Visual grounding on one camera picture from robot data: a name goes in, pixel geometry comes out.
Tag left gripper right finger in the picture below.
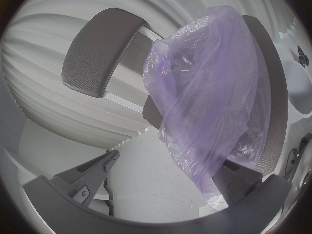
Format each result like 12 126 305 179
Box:
212 159 264 207

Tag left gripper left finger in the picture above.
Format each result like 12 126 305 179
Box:
52 150 120 205

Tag purple plastic bag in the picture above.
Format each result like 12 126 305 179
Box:
143 6 272 197

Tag black plastic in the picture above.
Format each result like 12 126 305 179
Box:
297 45 309 66

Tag white trash bin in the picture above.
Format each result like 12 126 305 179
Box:
281 59 312 119

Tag white curtain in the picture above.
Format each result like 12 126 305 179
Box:
0 0 300 153

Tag grey padded white chair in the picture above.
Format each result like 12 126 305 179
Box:
61 7 290 216

